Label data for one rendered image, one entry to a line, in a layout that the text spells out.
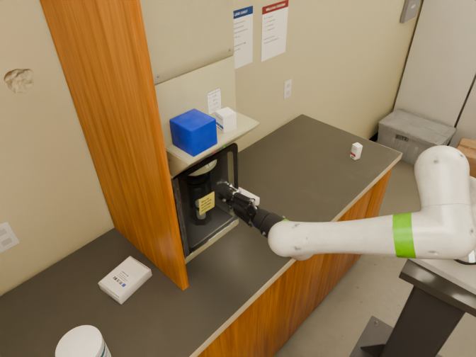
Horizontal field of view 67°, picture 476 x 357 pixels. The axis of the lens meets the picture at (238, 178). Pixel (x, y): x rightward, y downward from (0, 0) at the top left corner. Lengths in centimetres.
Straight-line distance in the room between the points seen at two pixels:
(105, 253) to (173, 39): 96
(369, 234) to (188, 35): 72
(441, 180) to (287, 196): 95
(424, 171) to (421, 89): 307
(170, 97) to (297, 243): 56
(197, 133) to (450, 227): 69
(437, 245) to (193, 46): 82
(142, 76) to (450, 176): 77
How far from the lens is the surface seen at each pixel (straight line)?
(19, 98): 137
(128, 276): 149
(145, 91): 92
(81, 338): 126
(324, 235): 103
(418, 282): 161
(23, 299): 164
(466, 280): 163
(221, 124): 117
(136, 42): 88
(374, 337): 250
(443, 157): 101
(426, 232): 98
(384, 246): 100
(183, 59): 109
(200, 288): 145
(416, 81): 405
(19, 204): 152
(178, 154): 110
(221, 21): 116
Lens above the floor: 212
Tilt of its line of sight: 38 degrees down
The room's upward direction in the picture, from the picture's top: 1 degrees counter-clockwise
